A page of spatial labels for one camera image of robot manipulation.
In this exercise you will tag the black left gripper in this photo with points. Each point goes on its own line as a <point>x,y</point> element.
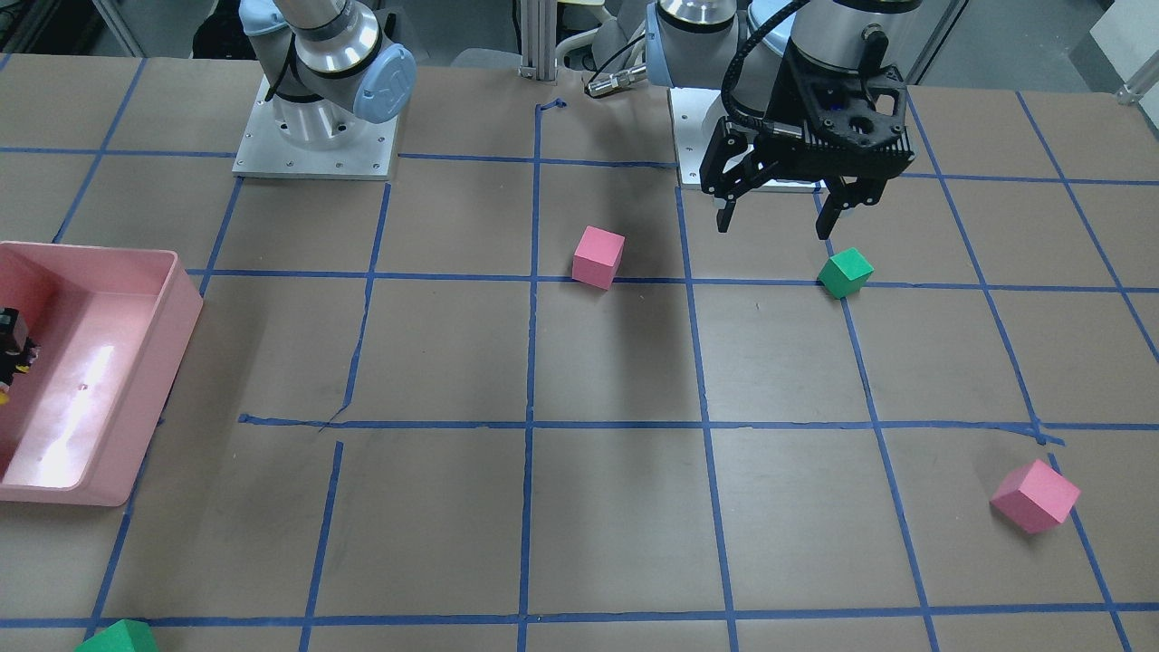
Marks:
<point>784,97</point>

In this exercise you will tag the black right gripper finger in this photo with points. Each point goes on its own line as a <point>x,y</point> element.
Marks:
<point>20,351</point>

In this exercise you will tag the yellow mushroom push button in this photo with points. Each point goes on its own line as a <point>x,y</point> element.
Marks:
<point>3,395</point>

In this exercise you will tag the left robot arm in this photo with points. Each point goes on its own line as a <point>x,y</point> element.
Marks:
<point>689,43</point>

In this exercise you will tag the pink plastic bin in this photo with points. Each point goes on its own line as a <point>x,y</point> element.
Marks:
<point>113,325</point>

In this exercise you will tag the pink foam cube centre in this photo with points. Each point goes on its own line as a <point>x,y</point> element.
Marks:
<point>597,257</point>

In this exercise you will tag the pink foam cube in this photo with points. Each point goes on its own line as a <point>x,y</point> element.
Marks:
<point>1036,497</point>
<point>597,257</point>

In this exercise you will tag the green foam cube near bin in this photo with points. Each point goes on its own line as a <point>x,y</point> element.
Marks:
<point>125,635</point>

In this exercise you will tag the grey office chair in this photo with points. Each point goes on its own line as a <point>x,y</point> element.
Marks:
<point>588,34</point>

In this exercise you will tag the pink foam cube outer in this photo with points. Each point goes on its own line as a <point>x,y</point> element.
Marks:
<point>1036,497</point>

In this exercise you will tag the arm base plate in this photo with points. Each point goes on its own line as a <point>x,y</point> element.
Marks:
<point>694,113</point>
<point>313,141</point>

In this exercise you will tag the aluminium frame post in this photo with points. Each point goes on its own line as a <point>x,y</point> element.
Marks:
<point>537,40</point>

